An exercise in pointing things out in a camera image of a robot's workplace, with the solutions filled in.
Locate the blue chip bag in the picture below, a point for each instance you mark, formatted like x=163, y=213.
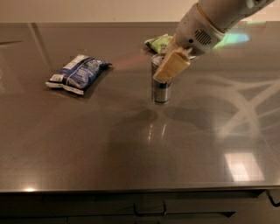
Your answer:
x=78, y=74

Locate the silver redbull can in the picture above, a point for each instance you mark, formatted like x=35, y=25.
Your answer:
x=160, y=92

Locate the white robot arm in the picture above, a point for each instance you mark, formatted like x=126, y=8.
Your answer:
x=224, y=14

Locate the black drawer handle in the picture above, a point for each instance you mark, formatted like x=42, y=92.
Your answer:
x=150, y=209

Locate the green chip bag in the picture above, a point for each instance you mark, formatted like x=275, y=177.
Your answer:
x=159, y=43

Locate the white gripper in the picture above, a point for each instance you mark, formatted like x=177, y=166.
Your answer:
x=194, y=31

